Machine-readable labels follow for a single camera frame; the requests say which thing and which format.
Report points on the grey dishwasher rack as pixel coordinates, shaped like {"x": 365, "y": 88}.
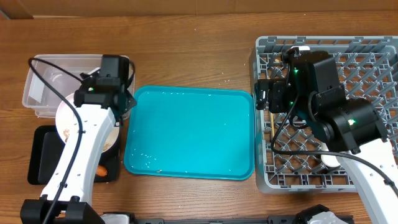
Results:
{"x": 366, "y": 65}

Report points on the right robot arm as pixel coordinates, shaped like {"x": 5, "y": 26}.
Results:
{"x": 352, "y": 129}

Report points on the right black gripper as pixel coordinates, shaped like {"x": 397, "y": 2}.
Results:
{"x": 282, "y": 93}

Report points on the wooden chopstick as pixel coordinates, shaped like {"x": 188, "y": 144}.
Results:
{"x": 271, "y": 115}

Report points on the clear plastic storage bin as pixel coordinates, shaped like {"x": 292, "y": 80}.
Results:
{"x": 46, "y": 81}

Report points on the white plate with peanuts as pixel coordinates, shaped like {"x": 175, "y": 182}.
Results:
{"x": 64, "y": 119}

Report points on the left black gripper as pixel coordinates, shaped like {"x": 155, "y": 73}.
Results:
{"x": 132, "y": 101}

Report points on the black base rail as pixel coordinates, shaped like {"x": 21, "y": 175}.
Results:
{"x": 315, "y": 214}

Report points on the black plastic tray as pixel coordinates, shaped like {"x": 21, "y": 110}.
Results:
{"x": 47, "y": 148}

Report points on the orange carrot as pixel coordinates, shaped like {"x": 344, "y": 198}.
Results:
{"x": 101, "y": 171}

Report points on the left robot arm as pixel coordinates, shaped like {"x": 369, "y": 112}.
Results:
{"x": 67, "y": 197}

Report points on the teal serving tray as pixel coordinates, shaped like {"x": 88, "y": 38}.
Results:
{"x": 197, "y": 133}

